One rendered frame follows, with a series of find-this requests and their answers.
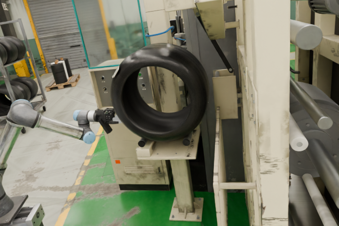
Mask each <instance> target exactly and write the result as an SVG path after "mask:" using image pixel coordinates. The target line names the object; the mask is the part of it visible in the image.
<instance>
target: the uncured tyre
mask: <svg viewBox="0 0 339 226"><path fill-rule="evenodd" d="M144 67H161V68H165V69H167V70H170V71H171V72H173V73H175V74H176V75H177V76H178V77H179V78H180V79H181V80H182V81H183V82H184V84H185V85H186V87H187V89H188V91H189V94H190V100H191V102H190V103H189V104H188V105H187V106H186V107H185V108H184V109H182V110H180V111H177V112H160V111H157V110H155V109H153V108H151V107H150V106H149V105H148V104H147V103H146V102H145V101H144V100H143V98H142V97H141V95H140V93H139V90H138V75H139V72H140V70H141V68H144ZM110 96H111V102H112V105H113V108H114V110H115V113H116V114H117V116H118V118H119V119H120V121H121V122H122V123H123V124H124V126H125V127H126V128H128V129H129V130H130V131H131V132H133V133H134V134H136V135H137V136H139V137H141V138H144V139H147V140H150V141H155V142H170V141H175V140H178V139H181V138H183V137H185V136H187V135H188V134H190V133H191V132H192V131H193V130H194V129H195V128H196V127H197V126H198V125H199V124H200V122H201V121H202V119H203V117H204V115H205V113H206V109H207V104H208V98H209V81H208V77H207V73H206V71H205V69H204V67H203V65H202V64H201V63H200V61H199V60H198V59H197V58H196V57H195V56H194V55H193V54H192V53H190V52H189V51H188V50H186V49H184V48H182V47H180V46H178V45H174V44H170V43H154V44H150V45H147V46H145V47H143V48H141V49H139V50H137V51H135V52H134V53H132V54H130V55H129V56H127V57H126V58H125V59H124V60H123V61H122V62H121V63H120V64H119V70H118V72H117V73H116V75H115V77H113V78H112V82H111V88H110Z"/></svg>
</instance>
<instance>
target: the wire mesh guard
mask: <svg viewBox="0 0 339 226"><path fill-rule="evenodd" d="M219 117H220V106H217V114H216V134H215V154H214V174H213V188H214V197H215V207H216V217H217V226H228V198H227V189H220V191H219V187H218V181H220V183H226V182H227V178H226V171H225V159H224V147H223V135H222V124H221V120H220V119H219Z"/></svg>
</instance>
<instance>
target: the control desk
mask: <svg viewBox="0 0 339 226"><path fill-rule="evenodd" d="M117 67H118V66H114V67H105V68H96V69H89V70H88V73H89V77H90V81H91V84H92V88H93V92H94V96H95V100H96V104H97V108H99V109H102V110H104V109H106V108H113V105H112V102H111V96H110V88H111V82H112V78H113V76H114V73H115V71H116V69H117ZM138 90H139V93H140V95H141V97H142V98H143V100H144V101H145V102H146V103H147V104H148V105H149V106H150V107H151V108H153V109H155V110H157V111H160V112H162V110H161V104H160V98H159V92H158V84H157V79H156V73H155V67H144V68H141V70H140V72H139V75H138ZM109 125H110V127H111V128H112V131H111V132H110V133H109V134H107V133H106V132H105V130H104V129H103V132H104V135H105V139H106V143H107V147H108V151H109V155H110V159H111V163H112V167H113V170H114V175H115V179H116V183H117V184H119V187H120V190H142V191H170V188H171V185H172V181H173V174H172V167H171V162H170V160H138V157H137V153H136V149H137V147H138V142H139V140H140V139H141V137H139V136H137V135H136V134H134V133H133V132H131V131H130V130H129V129H128V128H126V127H125V126H124V124H123V123H120V124H109ZM115 160H120V163H116V161H115Z"/></svg>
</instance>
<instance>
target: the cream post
mask: <svg viewBox="0 0 339 226"><path fill-rule="evenodd" d="M144 7H145V12H146V19H147V25H148V31H149V35H152V34H157V33H161V32H164V31H166V30H167V29H168V28H169V27H171V26H170V19H169V14H168V12H165V9H164V2H163V0H144ZM150 43H151V44H154V43H170V44H172V43H173V41H172V33H171V29H170V30H169V31H168V32H166V33H164V34H161V35H157V36H151V37H150ZM155 73H156V79H157V84H158V92H159V98H160V104H161V110H162V112H177V111H180V110H182V106H181V99H180V92H179V84H178V77H177V75H176V74H175V73H173V72H171V71H170V70H167V69H165V68H161V67H155ZM170 162H171V167H172V174H173V181H174V186H175V192H176V199H177V205H178V211H179V213H181V212H182V213H185V208H186V212H187V213H193V212H194V203H193V202H195V200H194V194H193V186H192V179H191V172H190V164H189V160H188V159H172V160H170Z"/></svg>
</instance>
